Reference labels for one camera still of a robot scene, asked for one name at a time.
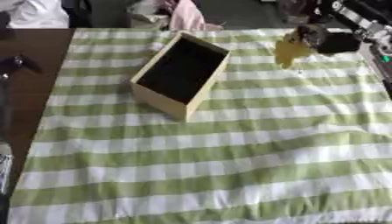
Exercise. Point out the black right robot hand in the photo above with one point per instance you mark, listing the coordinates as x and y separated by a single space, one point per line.
337 43

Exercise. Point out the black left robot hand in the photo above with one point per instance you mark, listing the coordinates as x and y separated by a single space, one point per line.
16 63

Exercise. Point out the yellow soft toy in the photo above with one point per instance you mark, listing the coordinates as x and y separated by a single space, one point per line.
289 53

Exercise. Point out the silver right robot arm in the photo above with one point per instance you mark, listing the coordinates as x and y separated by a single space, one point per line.
375 35

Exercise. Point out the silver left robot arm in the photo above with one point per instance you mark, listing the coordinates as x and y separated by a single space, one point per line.
4 166

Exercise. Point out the tan cardboard box black inside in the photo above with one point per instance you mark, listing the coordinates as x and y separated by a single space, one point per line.
168 103

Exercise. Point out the grey bag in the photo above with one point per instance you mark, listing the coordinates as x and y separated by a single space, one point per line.
145 16

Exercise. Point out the pink cloth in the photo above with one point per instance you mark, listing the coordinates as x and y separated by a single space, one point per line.
187 16

